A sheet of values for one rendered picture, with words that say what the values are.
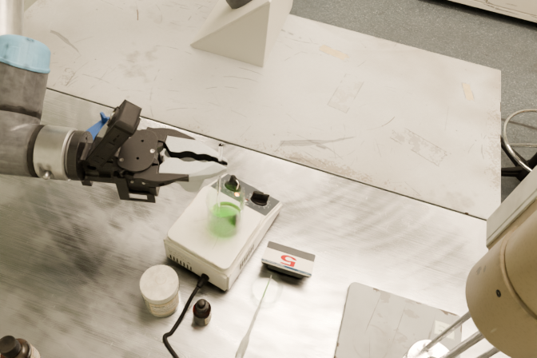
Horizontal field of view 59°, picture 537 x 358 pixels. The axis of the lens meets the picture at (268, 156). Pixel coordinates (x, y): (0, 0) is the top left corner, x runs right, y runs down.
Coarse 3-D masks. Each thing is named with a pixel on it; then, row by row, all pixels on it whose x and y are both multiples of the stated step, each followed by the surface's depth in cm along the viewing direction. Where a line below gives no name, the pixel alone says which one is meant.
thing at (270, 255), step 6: (270, 252) 86; (276, 252) 87; (264, 258) 83; (270, 258) 83; (276, 258) 84; (282, 258) 85; (288, 258) 85; (294, 258) 86; (282, 264) 82; (288, 264) 83; (294, 264) 84; (300, 264) 84; (306, 264) 85; (306, 270) 82
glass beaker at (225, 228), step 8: (216, 184) 75; (224, 184) 76; (232, 184) 76; (208, 192) 74; (216, 192) 76; (224, 192) 77; (232, 192) 77; (240, 192) 76; (208, 200) 75; (216, 200) 78; (224, 200) 79; (232, 200) 79; (240, 200) 77; (208, 208) 72; (240, 208) 79; (208, 216) 75; (216, 216) 72; (232, 216) 72; (240, 216) 74; (208, 224) 77; (216, 224) 74; (224, 224) 74; (232, 224) 74; (240, 224) 77; (216, 232) 77; (224, 232) 76; (232, 232) 77; (240, 232) 79
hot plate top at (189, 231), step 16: (192, 208) 81; (176, 224) 79; (192, 224) 80; (256, 224) 81; (176, 240) 78; (192, 240) 78; (208, 240) 78; (224, 240) 78; (240, 240) 79; (208, 256) 76; (224, 256) 77
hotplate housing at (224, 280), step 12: (216, 180) 91; (264, 216) 84; (264, 228) 84; (168, 240) 79; (252, 240) 81; (168, 252) 81; (180, 252) 79; (252, 252) 85; (180, 264) 83; (192, 264) 80; (204, 264) 78; (240, 264) 80; (204, 276) 80; (216, 276) 78; (228, 276) 77; (228, 288) 81
